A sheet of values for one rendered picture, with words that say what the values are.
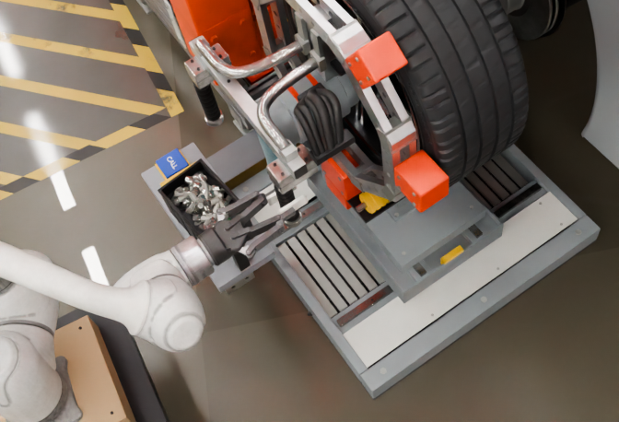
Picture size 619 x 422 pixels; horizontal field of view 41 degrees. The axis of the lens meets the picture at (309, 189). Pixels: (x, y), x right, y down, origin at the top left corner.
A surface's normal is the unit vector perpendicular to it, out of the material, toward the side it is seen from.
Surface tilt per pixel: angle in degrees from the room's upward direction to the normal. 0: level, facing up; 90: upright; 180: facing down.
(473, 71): 55
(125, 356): 0
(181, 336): 62
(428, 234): 0
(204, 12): 90
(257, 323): 0
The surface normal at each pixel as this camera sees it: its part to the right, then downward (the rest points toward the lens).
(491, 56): 0.38, 0.26
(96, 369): -0.11, -0.57
